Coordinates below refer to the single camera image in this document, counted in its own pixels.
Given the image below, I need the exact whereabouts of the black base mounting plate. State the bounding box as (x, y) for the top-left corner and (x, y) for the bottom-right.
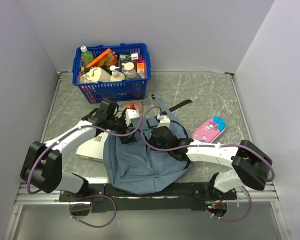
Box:
(58, 181), (237, 213)

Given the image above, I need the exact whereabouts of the black packaged item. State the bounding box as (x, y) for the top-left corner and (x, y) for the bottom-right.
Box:
(119, 53), (132, 68)

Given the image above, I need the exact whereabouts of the pink orange bottle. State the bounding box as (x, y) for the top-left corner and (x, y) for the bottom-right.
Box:
(136, 56), (146, 79)

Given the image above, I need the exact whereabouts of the blue plastic shopping basket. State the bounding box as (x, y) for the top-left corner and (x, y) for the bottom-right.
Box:
(72, 42), (152, 104)

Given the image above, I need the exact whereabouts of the grey pump bottle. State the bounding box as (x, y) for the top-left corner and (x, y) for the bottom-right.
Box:
(121, 62), (142, 80)

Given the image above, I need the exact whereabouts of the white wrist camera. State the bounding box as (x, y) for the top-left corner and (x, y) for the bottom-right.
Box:
(124, 108), (140, 126)
(156, 114), (171, 128)

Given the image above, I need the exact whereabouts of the green drink bottle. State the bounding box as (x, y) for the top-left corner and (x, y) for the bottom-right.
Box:
(80, 46), (94, 66)

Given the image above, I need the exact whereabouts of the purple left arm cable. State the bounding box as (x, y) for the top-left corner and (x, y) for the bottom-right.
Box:
(26, 102), (144, 195)

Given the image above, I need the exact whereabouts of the pink cartoon pencil case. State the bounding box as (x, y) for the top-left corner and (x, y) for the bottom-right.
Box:
(191, 116), (227, 143)

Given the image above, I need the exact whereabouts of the orange snack box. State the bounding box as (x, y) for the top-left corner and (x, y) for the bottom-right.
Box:
(86, 48), (119, 68)

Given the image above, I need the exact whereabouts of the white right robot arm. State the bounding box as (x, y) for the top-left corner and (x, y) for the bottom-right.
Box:
(147, 126), (275, 199)

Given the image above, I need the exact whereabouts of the blue student backpack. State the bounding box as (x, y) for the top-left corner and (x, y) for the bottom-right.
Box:
(102, 117), (192, 195)

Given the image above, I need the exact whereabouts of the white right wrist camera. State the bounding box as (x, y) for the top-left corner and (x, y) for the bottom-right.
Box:
(156, 114), (171, 128)

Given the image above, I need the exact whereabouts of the brown leather wallet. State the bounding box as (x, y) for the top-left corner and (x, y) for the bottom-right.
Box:
(123, 100), (143, 112)

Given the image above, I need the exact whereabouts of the aluminium front rail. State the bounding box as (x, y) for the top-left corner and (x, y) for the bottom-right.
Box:
(14, 183), (279, 205)

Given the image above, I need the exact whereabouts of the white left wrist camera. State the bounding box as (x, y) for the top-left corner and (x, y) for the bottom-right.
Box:
(124, 108), (140, 126)

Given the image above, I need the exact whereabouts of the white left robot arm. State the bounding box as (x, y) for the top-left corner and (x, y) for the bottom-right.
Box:
(20, 99), (142, 201)

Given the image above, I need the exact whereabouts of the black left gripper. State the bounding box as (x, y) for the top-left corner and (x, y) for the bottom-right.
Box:
(107, 112), (137, 144)

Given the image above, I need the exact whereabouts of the cream pump bottle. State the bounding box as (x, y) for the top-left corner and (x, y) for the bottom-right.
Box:
(109, 65), (126, 82)

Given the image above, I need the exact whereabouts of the black backpack strap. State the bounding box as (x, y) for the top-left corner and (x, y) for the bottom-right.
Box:
(161, 99), (193, 117)

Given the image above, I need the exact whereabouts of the white notebook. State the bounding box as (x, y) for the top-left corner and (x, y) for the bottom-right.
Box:
(76, 132), (108, 163)

